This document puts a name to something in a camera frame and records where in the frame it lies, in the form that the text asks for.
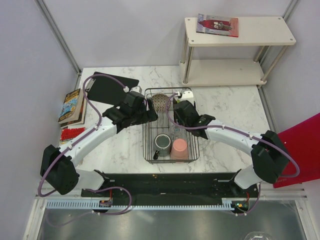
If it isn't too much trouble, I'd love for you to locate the clear glass tumbler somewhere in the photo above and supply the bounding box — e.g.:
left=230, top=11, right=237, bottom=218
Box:
left=170, top=125, right=185, bottom=139

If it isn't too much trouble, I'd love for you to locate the black wire dish rack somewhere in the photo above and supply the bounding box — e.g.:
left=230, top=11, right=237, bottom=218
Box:
left=142, top=87, right=200, bottom=164

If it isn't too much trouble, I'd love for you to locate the pink plastic cup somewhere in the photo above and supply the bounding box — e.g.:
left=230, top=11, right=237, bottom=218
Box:
left=170, top=138, right=188, bottom=160

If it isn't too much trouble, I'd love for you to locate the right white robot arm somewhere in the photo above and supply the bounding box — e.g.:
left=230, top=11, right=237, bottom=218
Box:
left=173, top=100, right=290, bottom=197

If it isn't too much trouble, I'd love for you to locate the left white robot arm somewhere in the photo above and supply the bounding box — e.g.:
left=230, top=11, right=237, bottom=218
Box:
left=40, top=91, right=158, bottom=197

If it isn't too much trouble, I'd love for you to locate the patterned beige bowl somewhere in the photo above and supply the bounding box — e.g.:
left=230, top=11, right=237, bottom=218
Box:
left=151, top=93, right=172, bottom=113

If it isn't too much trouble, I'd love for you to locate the grey ceramic mug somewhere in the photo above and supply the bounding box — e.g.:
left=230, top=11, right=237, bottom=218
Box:
left=153, top=133, right=172, bottom=160

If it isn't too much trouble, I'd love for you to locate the black clipboard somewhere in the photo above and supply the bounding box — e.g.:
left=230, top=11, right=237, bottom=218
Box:
left=87, top=73, right=139, bottom=105

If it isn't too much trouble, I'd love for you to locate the white two-tier shelf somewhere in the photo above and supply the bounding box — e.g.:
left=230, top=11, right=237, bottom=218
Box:
left=179, top=16, right=296, bottom=87

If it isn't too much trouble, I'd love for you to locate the colourful paperback book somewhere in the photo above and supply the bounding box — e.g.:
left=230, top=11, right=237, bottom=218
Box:
left=58, top=88, right=87, bottom=129

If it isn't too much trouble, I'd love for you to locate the red cover book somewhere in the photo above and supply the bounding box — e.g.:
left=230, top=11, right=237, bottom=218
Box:
left=59, top=127, right=86, bottom=145

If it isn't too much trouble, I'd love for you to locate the red illustrated booklet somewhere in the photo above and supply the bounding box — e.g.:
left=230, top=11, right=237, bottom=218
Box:
left=196, top=13, right=239, bottom=38

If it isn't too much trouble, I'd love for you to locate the red folder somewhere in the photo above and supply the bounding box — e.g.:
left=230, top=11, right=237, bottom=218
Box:
left=273, top=114, right=320, bottom=188

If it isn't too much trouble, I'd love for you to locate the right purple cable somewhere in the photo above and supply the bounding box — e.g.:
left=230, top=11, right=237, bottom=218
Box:
left=163, top=92, right=300, bottom=217

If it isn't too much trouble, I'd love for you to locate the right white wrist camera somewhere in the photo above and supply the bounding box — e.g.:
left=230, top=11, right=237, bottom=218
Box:
left=180, top=90, right=194, bottom=104

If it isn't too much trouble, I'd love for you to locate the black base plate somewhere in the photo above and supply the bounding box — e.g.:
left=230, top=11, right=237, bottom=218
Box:
left=81, top=172, right=258, bottom=206

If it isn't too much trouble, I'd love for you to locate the white cable duct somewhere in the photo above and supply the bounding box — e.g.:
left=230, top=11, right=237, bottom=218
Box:
left=46, top=199, right=235, bottom=211

